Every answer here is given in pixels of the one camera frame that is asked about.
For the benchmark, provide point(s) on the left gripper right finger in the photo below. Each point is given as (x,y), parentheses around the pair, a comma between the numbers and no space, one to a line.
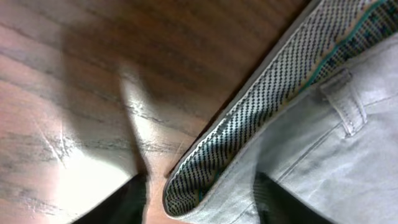
(275,205)

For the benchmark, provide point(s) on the grey shorts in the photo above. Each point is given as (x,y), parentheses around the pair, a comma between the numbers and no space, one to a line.
(318,117)

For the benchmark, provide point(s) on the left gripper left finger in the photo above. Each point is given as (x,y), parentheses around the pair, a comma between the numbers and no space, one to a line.
(124,206)

